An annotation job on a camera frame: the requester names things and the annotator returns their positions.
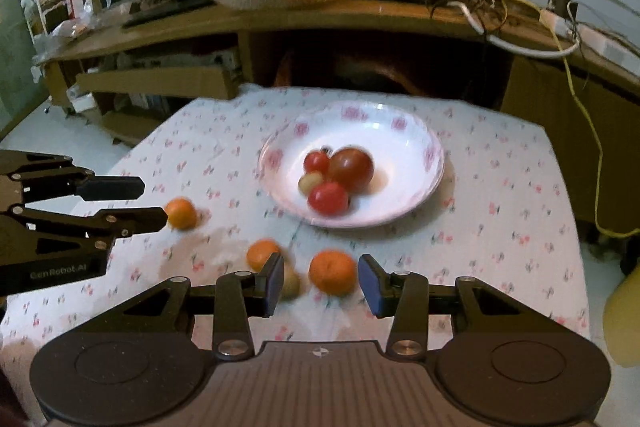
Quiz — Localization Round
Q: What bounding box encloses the small yellow-green fruit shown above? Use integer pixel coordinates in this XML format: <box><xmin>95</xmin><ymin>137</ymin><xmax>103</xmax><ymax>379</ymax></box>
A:
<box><xmin>279</xmin><ymin>264</ymin><xmax>302</xmax><ymax>300</ymax></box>
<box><xmin>298</xmin><ymin>172</ymin><xmax>325</xmax><ymax>196</ymax></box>

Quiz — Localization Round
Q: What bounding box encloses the medium red tomato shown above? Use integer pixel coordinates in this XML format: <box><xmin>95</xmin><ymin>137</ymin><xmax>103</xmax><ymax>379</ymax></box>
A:
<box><xmin>307</xmin><ymin>181</ymin><xmax>350</xmax><ymax>216</ymax></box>

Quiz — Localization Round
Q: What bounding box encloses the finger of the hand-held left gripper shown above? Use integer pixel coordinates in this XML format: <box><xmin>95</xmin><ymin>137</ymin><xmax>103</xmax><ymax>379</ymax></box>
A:
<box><xmin>0</xmin><ymin>150</ymin><xmax>146</xmax><ymax>204</ymax></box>
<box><xmin>0</xmin><ymin>205</ymin><xmax>169</xmax><ymax>259</ymax></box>

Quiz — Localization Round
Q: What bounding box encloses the white cable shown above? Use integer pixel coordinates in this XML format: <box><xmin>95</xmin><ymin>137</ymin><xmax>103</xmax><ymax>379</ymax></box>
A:
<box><xmin>456</xmin><ymin>1</ymin><xmax>582</xmax><ymax>58</ymax></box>

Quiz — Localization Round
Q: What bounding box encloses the large mandarin orange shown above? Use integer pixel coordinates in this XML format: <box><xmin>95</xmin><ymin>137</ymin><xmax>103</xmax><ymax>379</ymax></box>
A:
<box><xmin>308</xmin><ymin>249</ymin><xmax>358</xmax><ymax>297</ymax></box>

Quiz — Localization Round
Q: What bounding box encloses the white power strip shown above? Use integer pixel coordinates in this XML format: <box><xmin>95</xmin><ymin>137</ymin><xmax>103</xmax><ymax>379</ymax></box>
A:
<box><xmin>539</xmin><ymin>6</ymin><xmax>640</xmax><ymax>60</ymax></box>

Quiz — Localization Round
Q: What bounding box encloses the floral tablecloth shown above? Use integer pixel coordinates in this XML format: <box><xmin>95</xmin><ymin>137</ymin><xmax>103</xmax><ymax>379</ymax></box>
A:
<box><xmin>0</xmin><ymin>84</ymin><xmax>594</xmax><ymax>358</ymax></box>

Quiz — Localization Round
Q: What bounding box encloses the small mandarin orange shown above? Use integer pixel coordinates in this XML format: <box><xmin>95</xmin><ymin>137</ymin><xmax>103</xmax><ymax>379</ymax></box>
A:
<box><xmin>165</xmin><ymin>197</ymin><xmax>199</xmax><ymax>231</ymax></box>
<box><xmin>246</xmin><ymin>239</ymin><xmax>284</xmax><ymax>273</ymax></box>

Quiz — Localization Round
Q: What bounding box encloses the large dark red tomato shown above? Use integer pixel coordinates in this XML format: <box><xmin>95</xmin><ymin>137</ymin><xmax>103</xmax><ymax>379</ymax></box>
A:
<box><xmin>327</xmin><ymin>147</ymin><xmax>376</xmax><ymax>196</ymax></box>

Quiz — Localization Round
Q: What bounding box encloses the long cardboard box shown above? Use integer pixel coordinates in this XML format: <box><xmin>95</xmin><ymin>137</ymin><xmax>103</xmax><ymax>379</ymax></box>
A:
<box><xmin>74</xmin><ymin>66</ymin><xmax>242</xmax><ymax>102</ymax></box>

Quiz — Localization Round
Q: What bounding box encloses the white floral plate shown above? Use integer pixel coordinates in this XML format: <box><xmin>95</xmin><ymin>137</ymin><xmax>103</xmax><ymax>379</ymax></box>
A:
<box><xmin>257</xmin><ymin>100</ymin><xmax>446</xmax><ymax>229</ymax></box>

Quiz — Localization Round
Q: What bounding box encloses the small red tomato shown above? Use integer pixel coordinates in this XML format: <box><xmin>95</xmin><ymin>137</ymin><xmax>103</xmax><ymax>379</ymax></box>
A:
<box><xmin>303</xmin><ymin>149</ymin><xmax>332</xmax><ymax>175</ymax></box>

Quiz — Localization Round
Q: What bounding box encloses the yellow cable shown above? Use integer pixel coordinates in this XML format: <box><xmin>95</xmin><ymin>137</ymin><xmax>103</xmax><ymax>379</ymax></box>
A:
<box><xmin>549</xmin><ymin>0</ymin><xmax>640</xmax><ymax>239</ymax></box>

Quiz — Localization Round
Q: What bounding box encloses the yellow rounded object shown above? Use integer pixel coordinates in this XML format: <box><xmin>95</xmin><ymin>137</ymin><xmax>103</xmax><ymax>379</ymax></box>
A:
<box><xmin>602</xmin><ymin>276</ymin><xmax>640</xmax><ymax>366</ymax></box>

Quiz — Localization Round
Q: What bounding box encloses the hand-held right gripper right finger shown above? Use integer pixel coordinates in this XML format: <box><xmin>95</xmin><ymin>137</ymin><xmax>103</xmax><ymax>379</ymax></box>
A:
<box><xmin>357</xmin><ymin>253</ymin><xmax>527</xmax><ymax>361</ymax></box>

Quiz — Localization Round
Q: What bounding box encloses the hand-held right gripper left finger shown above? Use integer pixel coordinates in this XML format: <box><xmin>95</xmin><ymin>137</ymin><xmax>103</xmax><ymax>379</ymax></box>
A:
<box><xmin>117</xmin><ymin>252</ymin><xmax>286</xmax><ymax>361</ymax></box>

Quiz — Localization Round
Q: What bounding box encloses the small cardboard box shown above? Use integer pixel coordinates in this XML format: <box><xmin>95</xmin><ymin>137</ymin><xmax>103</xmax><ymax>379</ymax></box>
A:
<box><xmin>101</xmin><ymin>108</ymin><xmax>163</xmax><ymax>146</ymax></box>

